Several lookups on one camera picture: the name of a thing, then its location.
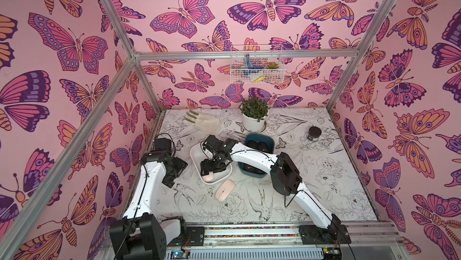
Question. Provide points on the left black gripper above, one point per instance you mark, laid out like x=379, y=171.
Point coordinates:
x=180, y=164

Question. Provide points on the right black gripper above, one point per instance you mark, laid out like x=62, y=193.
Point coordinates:
x=210, y=159

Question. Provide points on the pink mouse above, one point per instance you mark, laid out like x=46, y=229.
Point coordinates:
x=208, y=178
x=224, y=190

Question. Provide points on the white storage tray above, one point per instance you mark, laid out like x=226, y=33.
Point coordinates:
x=197, y=156

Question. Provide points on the teal storage box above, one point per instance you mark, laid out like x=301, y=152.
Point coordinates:
x=258, y=138

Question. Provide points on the black mouse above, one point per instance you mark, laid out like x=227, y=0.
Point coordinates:
x=251, y=169
x=253, y=145
x=264, y=147

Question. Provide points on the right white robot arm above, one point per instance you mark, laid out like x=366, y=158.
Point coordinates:
x=286, y=180

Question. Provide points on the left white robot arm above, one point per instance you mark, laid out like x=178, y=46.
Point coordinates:
x=139, y=235

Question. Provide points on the beige work glove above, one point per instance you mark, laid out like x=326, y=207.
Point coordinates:
x=201, y=121

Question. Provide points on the potted green plant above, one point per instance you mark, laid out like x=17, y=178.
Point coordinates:
x=254, y=112

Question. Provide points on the black round jar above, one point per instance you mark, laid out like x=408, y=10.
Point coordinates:
x=314, y=133

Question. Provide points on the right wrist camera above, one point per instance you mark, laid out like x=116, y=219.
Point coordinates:
x=212, y=144

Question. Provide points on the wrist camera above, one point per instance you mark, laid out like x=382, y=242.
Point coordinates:
x=212, y=144
x=163, y=145

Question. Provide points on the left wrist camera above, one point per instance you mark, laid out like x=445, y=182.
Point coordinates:
x=163, y=145

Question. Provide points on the white wire basket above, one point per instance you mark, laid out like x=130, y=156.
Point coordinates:
x=257, y=66

